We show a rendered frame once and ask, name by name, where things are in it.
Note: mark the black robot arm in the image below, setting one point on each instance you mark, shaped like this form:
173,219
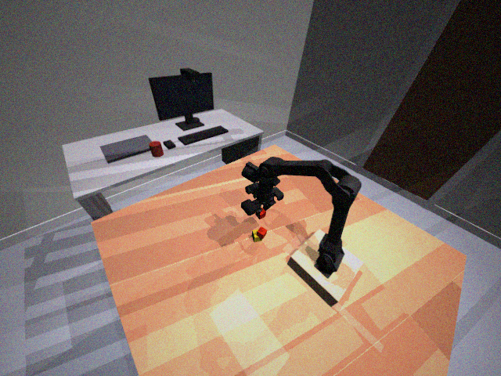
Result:
343,194

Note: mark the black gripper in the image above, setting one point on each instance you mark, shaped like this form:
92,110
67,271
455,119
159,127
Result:
265,199

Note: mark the red cube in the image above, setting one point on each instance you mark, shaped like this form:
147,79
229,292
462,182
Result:
261,232
262,214

